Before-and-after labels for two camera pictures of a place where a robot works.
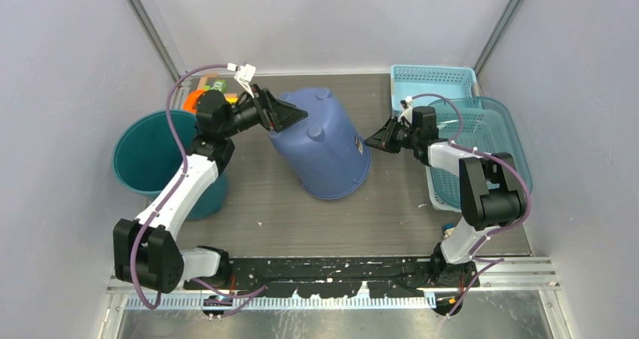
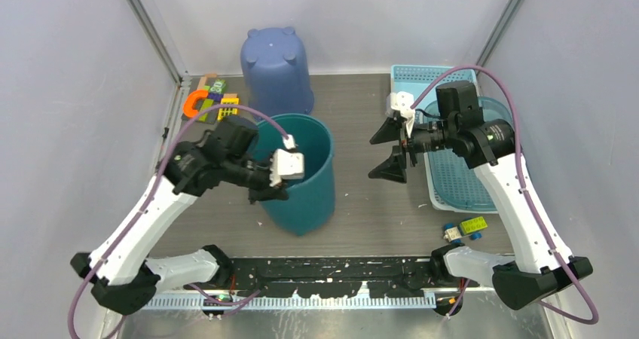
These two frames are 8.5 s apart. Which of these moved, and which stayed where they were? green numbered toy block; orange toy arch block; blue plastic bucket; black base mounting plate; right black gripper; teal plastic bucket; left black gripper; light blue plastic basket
Moved: left black gripper; blue plastic bucket; right black gripper; teal plastic bucket
Stayed: black base mounting plate; light blue plastic basket; orange toy arch block; green numbered toy block
